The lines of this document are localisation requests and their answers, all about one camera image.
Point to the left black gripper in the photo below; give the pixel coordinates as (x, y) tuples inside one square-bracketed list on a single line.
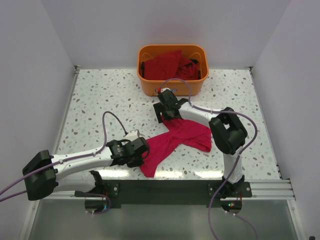
[(139, 162)]

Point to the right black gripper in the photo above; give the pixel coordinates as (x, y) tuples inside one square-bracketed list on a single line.
[(159, 108)]

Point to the pink t shirt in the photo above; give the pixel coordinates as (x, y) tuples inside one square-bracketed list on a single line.
[(180, 132)]

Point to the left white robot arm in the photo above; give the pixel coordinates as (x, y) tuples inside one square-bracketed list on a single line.
[(46, 173)]

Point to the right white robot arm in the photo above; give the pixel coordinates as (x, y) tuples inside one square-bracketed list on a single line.
[(228, 132)]

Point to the orange plastic basket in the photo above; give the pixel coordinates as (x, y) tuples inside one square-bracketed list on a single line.
[(183, 87)]

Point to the dark red t shirt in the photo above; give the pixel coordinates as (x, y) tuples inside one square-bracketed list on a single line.
[(171, 65)]

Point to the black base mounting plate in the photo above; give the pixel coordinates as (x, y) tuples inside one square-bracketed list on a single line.
[(150, 192)]

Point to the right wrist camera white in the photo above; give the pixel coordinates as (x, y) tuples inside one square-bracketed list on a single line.
[(161, 90)]

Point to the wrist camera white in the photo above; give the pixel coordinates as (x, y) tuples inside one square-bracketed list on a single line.
[(161, 90), (132, 135)]

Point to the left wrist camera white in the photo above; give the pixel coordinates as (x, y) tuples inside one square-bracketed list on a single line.
[(132, 135)]

